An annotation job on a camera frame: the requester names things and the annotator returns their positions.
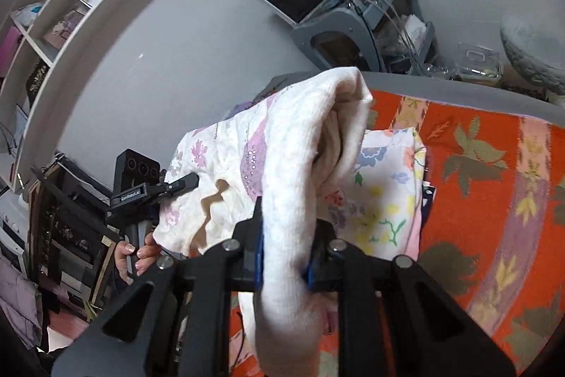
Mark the clear plastic container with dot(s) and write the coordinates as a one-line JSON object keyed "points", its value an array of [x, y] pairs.
{"points": [[477, 64]]}

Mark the white wall shelf unit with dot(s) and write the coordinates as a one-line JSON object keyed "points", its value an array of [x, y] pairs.
{"points": [[70, 37]]}

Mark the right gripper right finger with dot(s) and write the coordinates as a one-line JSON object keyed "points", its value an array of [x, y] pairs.
{"points": [[394, 319]]}

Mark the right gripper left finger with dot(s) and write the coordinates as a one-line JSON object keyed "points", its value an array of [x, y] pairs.
{"points": [[175, 319]]}

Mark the floral pink clothes pile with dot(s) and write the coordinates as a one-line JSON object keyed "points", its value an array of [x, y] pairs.
{"points": [[377, 206]]}

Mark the grey round cushion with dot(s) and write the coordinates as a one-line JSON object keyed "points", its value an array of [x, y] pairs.
{"points": [[534, 46]]}

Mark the cream white knit sweater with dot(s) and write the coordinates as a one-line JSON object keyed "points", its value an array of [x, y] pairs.
{"points": [[313, 136]]}

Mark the person left hand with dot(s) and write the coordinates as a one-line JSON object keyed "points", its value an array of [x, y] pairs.
{"points": [[140, 258]]}

